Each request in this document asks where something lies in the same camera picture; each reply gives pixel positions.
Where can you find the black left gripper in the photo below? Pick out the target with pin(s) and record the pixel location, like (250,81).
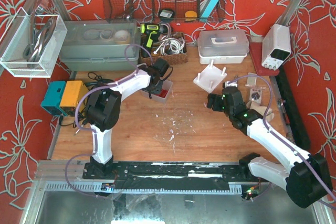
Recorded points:
(156,87)

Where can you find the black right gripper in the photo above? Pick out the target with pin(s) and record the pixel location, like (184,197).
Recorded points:
(216,100)

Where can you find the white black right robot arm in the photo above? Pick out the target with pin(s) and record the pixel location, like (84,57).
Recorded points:
(304,177)

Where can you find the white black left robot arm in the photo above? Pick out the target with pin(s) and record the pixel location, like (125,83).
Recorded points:
(103,110)

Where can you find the red spring right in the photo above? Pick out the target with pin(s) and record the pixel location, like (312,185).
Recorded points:
(164,93)

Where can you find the clear plastic spring tray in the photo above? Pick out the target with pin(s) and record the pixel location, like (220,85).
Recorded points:
(166,85)

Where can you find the grey metal plate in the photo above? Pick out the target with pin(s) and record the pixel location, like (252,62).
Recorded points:
(251,80)

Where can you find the brown wicker basket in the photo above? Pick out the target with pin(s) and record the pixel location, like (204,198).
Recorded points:
(172,56)

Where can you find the white clear lidded case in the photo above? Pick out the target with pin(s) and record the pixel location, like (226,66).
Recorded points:
(222,46)

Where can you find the grey plastic storage box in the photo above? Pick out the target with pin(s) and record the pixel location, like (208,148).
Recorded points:
(96,45)

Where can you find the yellow tape measure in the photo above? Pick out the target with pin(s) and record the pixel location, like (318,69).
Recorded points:
(191,16)

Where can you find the white bench power supply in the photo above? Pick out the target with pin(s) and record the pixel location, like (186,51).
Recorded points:
(276,47)

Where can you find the orange soldering station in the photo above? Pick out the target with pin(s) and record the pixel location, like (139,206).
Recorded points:
(73,93)

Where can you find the teal box device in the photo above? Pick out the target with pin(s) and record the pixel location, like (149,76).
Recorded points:
(52,99)

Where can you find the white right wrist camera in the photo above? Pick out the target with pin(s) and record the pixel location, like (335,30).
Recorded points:
(230,84)

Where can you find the white peg base plate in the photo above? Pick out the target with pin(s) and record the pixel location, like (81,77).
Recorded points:
(210,77)

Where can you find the bagged timer switch module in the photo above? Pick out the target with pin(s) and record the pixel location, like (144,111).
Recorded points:
(255,94)

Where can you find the green black cordless drill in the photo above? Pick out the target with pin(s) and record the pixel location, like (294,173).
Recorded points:
(152,33)

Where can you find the black wire wall basket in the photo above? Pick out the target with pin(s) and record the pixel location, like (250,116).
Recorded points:
(146,11)

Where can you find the clear acrylic wall box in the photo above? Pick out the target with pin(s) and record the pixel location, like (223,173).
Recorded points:
(31,44)

